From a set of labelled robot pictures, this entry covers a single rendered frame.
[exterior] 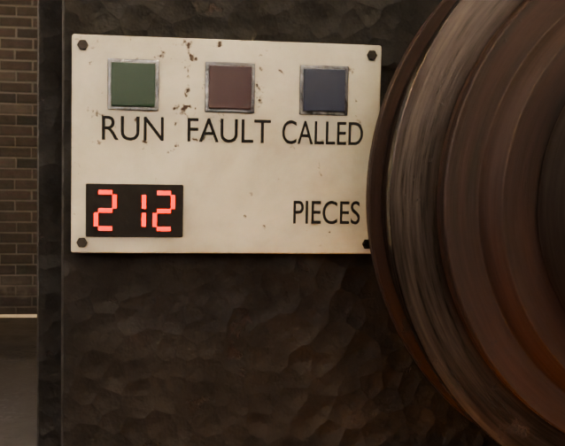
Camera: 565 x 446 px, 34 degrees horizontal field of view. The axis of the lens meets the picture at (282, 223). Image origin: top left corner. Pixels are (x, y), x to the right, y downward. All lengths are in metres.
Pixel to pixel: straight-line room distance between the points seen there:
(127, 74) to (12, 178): 6.04
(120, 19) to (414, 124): 0.28
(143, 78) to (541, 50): 0.32
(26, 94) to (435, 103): 6.20
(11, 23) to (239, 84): 6.11
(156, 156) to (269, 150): 0.10
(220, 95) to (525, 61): 0.25
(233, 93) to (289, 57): 0.06
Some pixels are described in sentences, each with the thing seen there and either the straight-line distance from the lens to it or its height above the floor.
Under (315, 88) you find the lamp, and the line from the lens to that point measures 0.80.
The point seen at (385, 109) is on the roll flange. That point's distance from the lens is 0.75.
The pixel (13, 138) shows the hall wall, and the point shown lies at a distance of 6.82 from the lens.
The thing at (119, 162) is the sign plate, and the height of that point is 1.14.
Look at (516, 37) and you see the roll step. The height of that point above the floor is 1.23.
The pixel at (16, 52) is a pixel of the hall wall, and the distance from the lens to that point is 6.85.
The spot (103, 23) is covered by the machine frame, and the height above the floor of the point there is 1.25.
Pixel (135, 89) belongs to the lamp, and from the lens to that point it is 0.79.
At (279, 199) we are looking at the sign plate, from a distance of 0.80.
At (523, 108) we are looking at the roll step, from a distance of 0.67.
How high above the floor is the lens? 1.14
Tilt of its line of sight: 4 degrees down
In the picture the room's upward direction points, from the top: 1 degrees clockwise
